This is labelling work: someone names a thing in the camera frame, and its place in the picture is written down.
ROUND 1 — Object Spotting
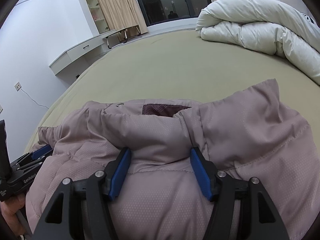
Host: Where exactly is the mauve hooded puffer coat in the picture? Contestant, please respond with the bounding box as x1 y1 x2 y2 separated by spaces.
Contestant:
25 79 319 239

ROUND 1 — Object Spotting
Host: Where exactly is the person's left hand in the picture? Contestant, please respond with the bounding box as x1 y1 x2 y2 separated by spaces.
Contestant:
1 194 26 236

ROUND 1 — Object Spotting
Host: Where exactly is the beige bed sheet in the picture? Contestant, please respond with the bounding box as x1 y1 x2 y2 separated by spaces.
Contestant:
40 30 319 149

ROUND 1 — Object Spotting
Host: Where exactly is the white folded duvet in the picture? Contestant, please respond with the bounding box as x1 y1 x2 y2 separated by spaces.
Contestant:
195 0 319 83

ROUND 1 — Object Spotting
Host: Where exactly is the beige left curtain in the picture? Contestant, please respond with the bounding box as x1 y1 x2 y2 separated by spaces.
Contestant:
98 0 148 34

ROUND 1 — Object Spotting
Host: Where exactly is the zebra print pillow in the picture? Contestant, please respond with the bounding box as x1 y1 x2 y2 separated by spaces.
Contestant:
301 12 316 24

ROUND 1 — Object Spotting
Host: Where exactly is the thin wall cable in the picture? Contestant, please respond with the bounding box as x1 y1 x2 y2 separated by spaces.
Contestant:
19 87 50 110

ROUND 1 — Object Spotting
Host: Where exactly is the white wall socket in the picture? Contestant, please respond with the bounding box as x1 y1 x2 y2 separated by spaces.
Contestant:
15 82 22 91

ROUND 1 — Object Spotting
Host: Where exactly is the white wall-mounted desk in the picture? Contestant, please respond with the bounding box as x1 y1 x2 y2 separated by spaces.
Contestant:
49 29 117 75

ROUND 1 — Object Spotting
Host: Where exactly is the metal frame chair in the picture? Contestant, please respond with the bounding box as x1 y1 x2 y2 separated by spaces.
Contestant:
106 25 141 49

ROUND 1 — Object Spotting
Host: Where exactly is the white left wall shelf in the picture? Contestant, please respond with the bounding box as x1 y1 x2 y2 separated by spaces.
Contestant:
86 0 109 34

